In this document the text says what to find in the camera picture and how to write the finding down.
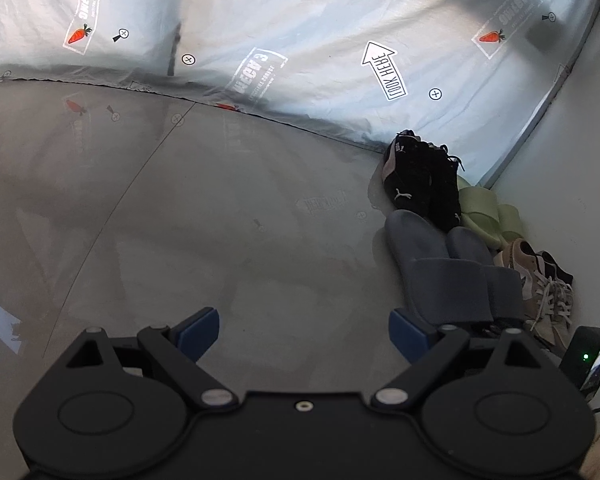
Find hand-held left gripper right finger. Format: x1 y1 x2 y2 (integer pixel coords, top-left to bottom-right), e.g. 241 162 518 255
370 309 548 408

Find grey slide sandal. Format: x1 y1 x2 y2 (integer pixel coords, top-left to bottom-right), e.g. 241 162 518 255
447 226 526 326
384 210 486 326

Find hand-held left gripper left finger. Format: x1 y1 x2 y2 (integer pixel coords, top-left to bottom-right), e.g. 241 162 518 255
62 306 246 409

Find green slide sandal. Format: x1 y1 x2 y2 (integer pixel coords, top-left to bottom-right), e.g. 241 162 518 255
456 176 503 235
489 204 524 250

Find beige and black sneaker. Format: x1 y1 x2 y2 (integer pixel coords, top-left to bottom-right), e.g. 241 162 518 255
532 250 576 311
494 237 572 357

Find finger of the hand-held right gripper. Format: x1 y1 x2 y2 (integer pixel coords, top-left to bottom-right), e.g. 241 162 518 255
472 316 528 338

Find printed white curtain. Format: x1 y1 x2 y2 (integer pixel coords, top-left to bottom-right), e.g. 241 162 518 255
0 0 600 188

